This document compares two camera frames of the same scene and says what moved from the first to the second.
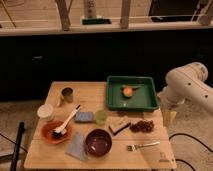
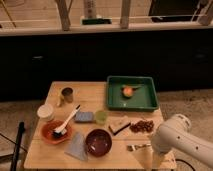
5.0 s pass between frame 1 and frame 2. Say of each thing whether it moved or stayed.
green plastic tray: stayed
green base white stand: stayed
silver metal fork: stayed
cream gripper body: moved
